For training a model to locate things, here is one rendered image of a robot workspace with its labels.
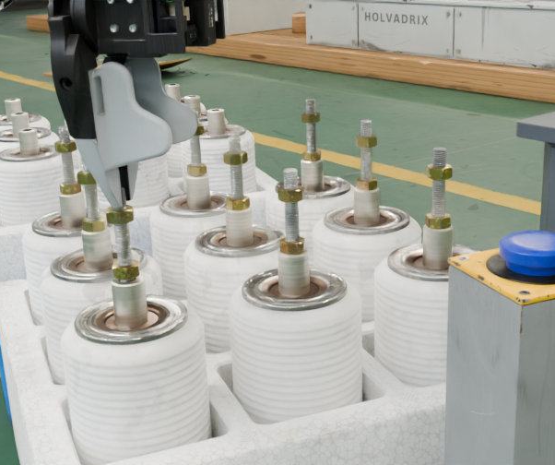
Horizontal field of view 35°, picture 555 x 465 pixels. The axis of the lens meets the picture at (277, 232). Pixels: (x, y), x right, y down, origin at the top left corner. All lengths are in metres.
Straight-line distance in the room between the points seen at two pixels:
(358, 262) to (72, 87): 0.32
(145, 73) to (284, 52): 2.95
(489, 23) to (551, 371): 2.44
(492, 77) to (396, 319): 2.17
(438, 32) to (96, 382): 2.55
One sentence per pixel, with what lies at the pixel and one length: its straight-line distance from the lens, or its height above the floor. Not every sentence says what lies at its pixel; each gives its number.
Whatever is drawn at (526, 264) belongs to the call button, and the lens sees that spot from 0.49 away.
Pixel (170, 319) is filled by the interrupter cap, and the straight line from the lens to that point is 0.60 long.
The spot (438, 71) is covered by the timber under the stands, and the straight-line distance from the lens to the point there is 2.94.
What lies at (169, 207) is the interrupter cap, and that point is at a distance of 0.84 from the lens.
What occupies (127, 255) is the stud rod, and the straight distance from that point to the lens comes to 0.59.
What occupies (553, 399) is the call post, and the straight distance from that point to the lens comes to 0.51.
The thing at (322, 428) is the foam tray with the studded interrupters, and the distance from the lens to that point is 0.61.
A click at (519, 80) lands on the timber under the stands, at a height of 0.05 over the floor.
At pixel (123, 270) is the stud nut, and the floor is 0.29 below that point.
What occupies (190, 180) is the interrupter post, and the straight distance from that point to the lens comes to 0.83.
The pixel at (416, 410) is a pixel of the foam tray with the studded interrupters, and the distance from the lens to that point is 0.63.
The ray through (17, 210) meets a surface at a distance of 1.10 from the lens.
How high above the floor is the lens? 0.49
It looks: 19 degrees down
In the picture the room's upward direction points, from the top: 2 degrees counter-clockwise
